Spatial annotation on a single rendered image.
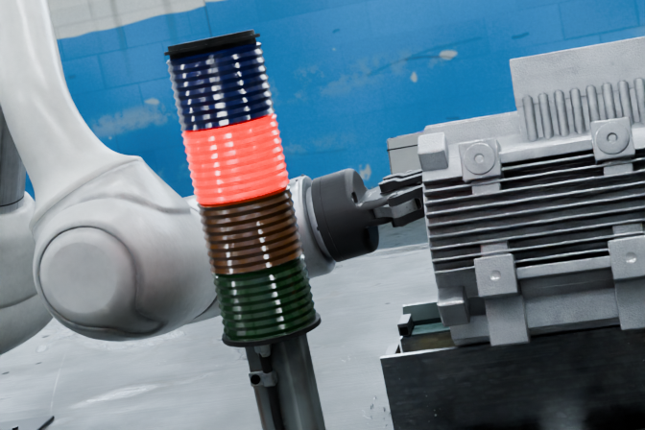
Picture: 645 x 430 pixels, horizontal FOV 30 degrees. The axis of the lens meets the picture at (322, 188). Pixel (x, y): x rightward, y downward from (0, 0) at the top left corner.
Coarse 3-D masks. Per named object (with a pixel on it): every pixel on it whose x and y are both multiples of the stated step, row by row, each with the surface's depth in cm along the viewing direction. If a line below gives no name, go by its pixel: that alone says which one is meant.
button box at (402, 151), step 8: (400, 136) 124; (408, 136) 124; (416, 136) 124; (392, 144) 124; (400, 144) 124; (408, 144) 124; (416, 144) 124; (392, 152) 124; (400, 152) 124; (408, 152) 124; (416, 152) 124; (392, 160) 124; (400, 160) 124; (408, 160) 124; (416, 160) 123; (392, 168) 124; (400, 168) 124; (408, 168) 123; (416, 168) 123
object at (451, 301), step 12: (420, 144) 96; (432, 144) 96; (444, 144) 96; (420, 156) 96; (432, 156) 95; (444, 156) 95; (432, 168) 96; (444, 168) 96; (444, 288) 95; (456, 288) 94; (444, 300) 94; (456, 300) 93; (444, 312) 94; (456, 312) 94; (468, 312) 94; (444, 324) 95; (456, 324) 95
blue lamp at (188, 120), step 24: (240, 48) 72; (192, 72) 71; (216, 72) 71; (240, 72) 72; (264, 72) 73; (192, 96) 72; (216, 96) 71; (240, 96) 72; (264, 96) 73; (192, 120) 72; (216, 120) 72; (240, 120) 72
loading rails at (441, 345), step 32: (416, 320) 112; (416, 352) 98; (448, 352) 98; (480, 352) 97; (512, 352) 97; (544, 352) 96; (576, 352) 96; (608, 352) 95; (640, 352) 95; (416, 384) 99; (448, 384) 98; (480, 384) 98; (512, 384) 97; (544, 384) 97; (576, 384) 96; (608, 384) 96; (640, 384) 95; (416, 416) 99; (448, 416) 99; (480, 416) 98; (512, 416) 98; (544, 416) 97; (576, 416) 97; (608, 416) 96; (640, 416) 96
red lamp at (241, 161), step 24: (264, 120) 73; (192, 144) 73; (216, 144) 72; (240, 144) 72; (264, 144) 73; (192, 168) 73; (216, 168) 72; (240, 168) 72; (264, 168) 73; (216, 192) 72; (240, 192) 72; (264, 192) 73
